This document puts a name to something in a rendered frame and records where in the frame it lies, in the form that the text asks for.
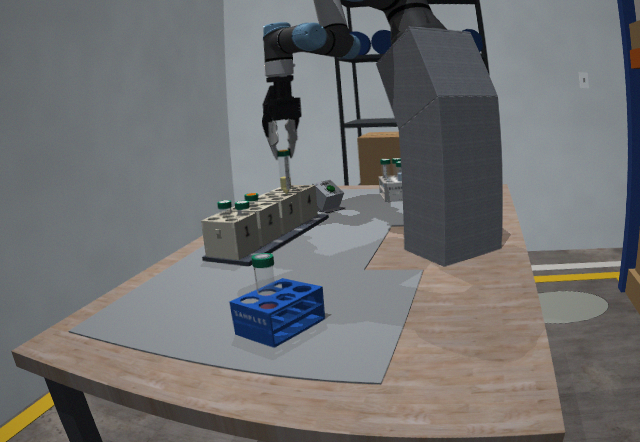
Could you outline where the grey bench mat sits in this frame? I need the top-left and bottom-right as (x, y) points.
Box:
(69, 189), (423, 385)

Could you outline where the blue tube rack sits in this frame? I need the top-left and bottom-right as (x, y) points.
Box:
(229, 278), (325, 348)

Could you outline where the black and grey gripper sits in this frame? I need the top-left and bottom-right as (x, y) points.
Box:
(262, 75), (302, 160)

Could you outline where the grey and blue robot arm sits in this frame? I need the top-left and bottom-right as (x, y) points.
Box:
(263, 0), (447, 77)

